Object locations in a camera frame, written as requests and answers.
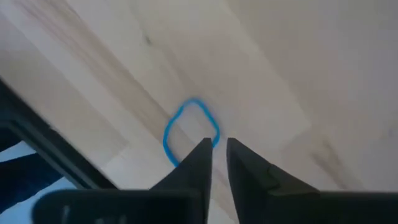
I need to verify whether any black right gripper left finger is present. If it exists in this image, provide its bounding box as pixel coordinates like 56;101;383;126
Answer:
32;138;213;224

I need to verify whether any blue rubber band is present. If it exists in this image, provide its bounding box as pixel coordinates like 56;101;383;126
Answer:
162;98;221;168

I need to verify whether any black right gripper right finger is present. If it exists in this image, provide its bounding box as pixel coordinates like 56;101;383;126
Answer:
226;138;398;224

